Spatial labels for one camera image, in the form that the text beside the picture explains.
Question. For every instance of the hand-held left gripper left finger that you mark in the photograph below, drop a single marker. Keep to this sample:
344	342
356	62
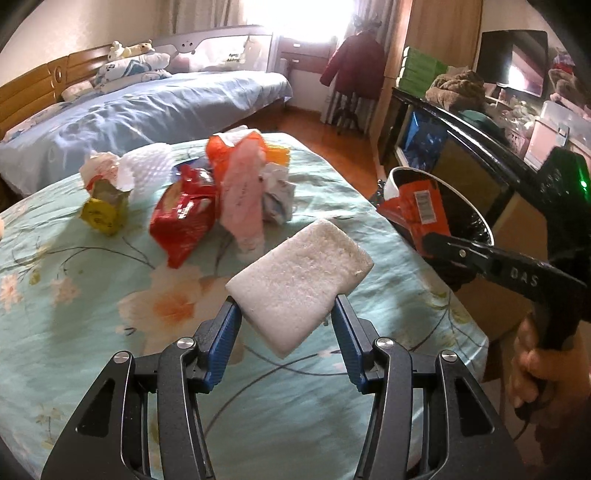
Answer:
225	342

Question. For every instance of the dark green cloth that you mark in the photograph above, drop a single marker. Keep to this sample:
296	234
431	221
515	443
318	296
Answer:
480	120

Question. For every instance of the orange plastic bag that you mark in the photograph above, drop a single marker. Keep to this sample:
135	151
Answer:
217	152

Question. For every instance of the person's right hand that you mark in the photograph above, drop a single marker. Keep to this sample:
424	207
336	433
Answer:
561	378

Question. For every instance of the white foam block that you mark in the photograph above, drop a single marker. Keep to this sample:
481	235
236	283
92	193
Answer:
300	281

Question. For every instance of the bed with blue cover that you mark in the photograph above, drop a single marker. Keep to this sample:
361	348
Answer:
138	106

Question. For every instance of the brown plush blanket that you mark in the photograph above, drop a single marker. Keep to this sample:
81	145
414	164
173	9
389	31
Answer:
455	87

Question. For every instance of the orange-red snack wrapper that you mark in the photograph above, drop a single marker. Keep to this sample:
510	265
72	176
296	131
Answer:
415	217

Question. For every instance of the white foam net sheet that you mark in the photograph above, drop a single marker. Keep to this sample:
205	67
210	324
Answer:
147	162

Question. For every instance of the yellow packet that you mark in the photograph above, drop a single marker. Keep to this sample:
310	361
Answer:
104	212

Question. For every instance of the black glass cabinet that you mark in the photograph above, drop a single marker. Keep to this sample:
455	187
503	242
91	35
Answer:
461	123

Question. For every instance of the white bin with black bag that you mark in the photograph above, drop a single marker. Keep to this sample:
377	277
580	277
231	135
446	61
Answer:
464	207

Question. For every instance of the yellow plush toy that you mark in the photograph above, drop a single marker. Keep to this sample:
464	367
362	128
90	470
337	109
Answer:
140	49

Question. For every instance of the black stand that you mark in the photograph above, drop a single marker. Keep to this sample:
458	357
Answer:
347	117

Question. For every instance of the grey bed guard rail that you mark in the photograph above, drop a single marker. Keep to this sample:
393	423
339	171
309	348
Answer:
217	50

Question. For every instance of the stack of green boxes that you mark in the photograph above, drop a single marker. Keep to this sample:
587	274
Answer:
422	69

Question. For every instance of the red snack bag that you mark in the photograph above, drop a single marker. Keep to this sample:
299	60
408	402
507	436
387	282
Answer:
184	217

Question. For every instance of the pink plastic bag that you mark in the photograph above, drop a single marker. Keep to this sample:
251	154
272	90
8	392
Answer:
242	194

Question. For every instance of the pink storage box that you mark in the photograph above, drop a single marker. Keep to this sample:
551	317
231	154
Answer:
554	134

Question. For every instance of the pale flat pillow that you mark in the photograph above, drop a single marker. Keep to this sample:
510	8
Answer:
78	92

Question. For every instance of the wooden wardrobe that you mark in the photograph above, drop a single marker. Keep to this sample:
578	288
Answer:
443	23

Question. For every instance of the white plush toy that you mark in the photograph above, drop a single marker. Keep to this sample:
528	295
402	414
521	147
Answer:
117	50

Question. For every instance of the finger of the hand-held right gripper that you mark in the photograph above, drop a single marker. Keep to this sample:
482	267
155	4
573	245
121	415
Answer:
461	256

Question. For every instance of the dark red coat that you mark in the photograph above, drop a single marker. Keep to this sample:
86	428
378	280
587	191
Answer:
355	60

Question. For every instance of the blue wrapper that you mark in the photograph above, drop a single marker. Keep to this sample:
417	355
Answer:
189	167

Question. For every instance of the wooden headboard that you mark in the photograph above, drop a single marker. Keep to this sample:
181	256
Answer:
27	87

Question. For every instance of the pink cloth pile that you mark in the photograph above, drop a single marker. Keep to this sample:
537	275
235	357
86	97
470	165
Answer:
563	74

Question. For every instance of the white paper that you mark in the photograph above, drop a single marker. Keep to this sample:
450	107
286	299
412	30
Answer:
278	194

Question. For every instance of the black monitor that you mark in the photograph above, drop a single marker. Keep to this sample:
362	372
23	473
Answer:
494	60

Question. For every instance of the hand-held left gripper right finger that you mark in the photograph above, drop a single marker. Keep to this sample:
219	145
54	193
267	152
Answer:
347	342

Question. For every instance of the white and blue printed pillow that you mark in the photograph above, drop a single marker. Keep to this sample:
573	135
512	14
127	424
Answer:
129	69

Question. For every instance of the floral teal tablecloth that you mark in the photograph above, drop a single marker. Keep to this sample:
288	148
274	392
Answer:
92	300

